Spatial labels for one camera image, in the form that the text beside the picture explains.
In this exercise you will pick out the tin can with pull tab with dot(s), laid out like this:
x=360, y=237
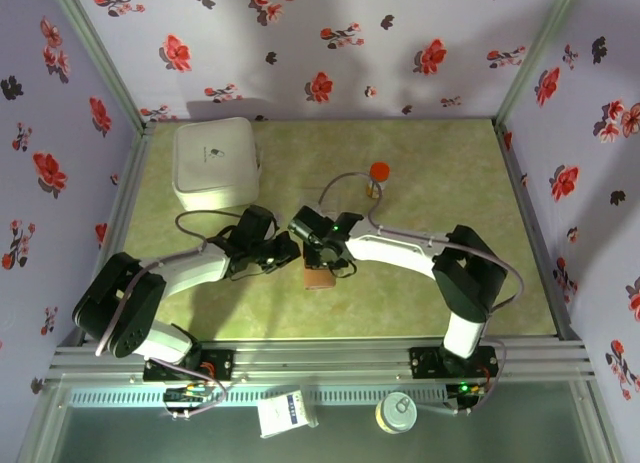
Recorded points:
x=396, y=412

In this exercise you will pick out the aluminium side rail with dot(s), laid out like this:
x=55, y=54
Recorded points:
x=131, y=178
x=528, y=208

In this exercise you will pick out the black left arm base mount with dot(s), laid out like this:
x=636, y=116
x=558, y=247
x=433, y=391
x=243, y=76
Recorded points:
x=220, y=363

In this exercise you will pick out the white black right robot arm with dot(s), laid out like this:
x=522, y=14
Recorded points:
x=400, y=253

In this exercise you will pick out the white plastic storage box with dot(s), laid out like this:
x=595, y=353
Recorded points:
x=215, y=158

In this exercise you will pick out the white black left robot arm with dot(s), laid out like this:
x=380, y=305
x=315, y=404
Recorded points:
x=195, y=268

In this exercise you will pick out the aluminium frame post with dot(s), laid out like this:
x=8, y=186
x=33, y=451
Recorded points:
x=102, y=58
x=533, y=58

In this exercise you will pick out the white blue paper box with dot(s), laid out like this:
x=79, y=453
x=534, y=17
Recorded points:
x=282, y=415

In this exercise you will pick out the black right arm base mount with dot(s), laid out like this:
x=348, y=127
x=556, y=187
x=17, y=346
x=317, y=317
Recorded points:
x=425, y=363

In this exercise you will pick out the brown card holder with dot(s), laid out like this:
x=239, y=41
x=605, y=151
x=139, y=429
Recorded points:
x=320, y=280

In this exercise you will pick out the long aluminium frame rail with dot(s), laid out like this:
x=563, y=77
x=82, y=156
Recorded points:
x=325, y=358

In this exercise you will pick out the orange cap pill bottle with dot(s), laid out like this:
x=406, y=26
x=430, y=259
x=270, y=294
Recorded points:
x=380, y=172

